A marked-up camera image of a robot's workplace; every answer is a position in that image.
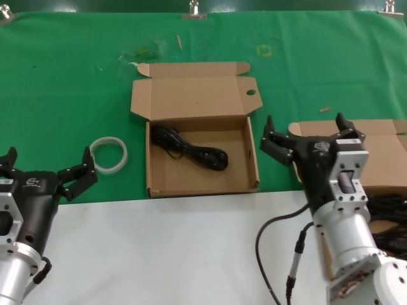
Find clear tape roll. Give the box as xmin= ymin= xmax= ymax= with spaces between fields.
xmin=88 ymin=135 xmax=128 ymax=175

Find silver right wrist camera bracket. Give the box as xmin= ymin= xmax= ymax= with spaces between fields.
xmin=329 ymin=138 xmax=370 ymax=204

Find open cardboard box plain flaps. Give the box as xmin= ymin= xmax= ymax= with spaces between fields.
xmin=287 ymin=119 xmax=407 ymax=280

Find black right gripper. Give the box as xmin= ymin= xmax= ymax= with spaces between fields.
xmin=259 ymin=112 xmax=367 ymax=214

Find right arm cable grey plug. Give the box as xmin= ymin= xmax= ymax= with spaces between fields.
xmin=284 ymin=222 xmax=315 ymax=305

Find cardboard box with round hole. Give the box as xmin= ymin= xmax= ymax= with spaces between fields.
xmin=129 ymin=61 xmax=264 ymax=199

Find black cable bundle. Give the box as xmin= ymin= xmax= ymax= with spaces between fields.
xmin=151 ymin=125 xmax=230 ymax=172

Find silver binder clip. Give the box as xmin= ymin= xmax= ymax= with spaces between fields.
xmin=377 ymin=0 xmax=404 ymax=18
xmin=0 ymin=6 xmax=15 ymax=26
xmin=181 ymin=0 xmax=208 ymax=20

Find clear plastic wrapper scrap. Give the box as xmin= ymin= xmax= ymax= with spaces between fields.
xmin=119 ymin=41 xmax=168 ymax=63

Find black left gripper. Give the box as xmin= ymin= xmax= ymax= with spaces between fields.
xmin=0 ymin=146 xmax=99 ymax=255

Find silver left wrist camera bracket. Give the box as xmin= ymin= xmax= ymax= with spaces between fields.
xmin=0 ymin=177 xmax=25 ymax=254

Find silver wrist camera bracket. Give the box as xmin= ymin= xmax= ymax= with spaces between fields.
xmin=0 ymin=177 xmax=25 ymax=254
xmin=329 ymin=138 xmax=370 ymax=204

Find pile of black cables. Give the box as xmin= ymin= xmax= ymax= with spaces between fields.
xmin=365 ymin=190 xmax=407 ymax=255

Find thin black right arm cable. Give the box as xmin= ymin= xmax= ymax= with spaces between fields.
xmin=256 ymin=203 xmax=319 ymax=305

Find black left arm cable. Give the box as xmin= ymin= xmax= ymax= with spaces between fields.
xmin=24 ymin=255 xmax=52 ymax=299

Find green table cloth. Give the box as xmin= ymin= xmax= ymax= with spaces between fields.
xmin=0 ymin=11 xmax=407 ymax=206

